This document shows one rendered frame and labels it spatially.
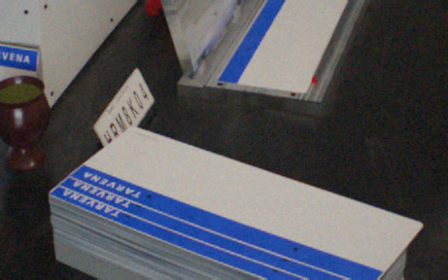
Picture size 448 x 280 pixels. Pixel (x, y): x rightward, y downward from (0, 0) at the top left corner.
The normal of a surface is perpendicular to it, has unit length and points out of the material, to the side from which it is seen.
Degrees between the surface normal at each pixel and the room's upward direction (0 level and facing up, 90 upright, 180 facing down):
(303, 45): 0
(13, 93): 0
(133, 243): 90
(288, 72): 0
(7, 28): 90
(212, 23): 76
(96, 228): 90
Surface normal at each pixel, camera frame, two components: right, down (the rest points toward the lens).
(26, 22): -0.29, 0.51
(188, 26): 0.92, -0.07
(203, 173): -0.02, -0.84
